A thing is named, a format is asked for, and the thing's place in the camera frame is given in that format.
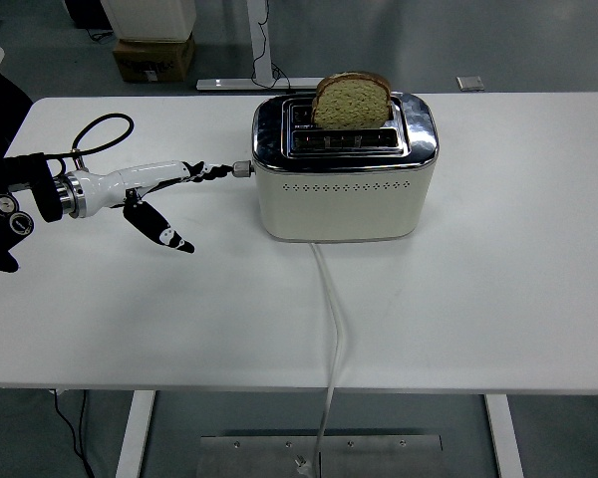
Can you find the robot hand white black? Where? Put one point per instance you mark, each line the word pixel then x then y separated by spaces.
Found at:
pixel 129 176

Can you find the grey toaster lever knob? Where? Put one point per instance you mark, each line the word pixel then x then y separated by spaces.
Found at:
pixel 242 169

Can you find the cream chrome toaster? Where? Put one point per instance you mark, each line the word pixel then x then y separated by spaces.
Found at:
pixel 339 214

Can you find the brown cardboard box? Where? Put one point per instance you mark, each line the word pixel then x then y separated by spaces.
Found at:
pixel 149 62

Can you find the black chair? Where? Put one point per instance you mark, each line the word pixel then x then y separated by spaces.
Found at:
pixel 5 104

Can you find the white plastic container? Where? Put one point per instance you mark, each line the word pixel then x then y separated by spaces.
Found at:
pixel 149 17

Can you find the black box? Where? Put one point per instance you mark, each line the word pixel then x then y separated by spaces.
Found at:
pixel 87 12

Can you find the brown bread slice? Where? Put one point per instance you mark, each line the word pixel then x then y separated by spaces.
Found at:
pixel 351 104

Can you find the white table leg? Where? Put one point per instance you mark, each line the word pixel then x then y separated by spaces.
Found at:
pixel 134 433
pixel 503 438

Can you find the small grey floor plate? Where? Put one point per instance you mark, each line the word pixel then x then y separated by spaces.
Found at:
pixel 470 83

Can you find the grey metal plate with screws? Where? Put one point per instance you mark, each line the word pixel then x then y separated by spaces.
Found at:
pixel 379 458

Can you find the white desk leg frame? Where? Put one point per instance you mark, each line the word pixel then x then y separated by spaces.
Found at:
pixel 259 40

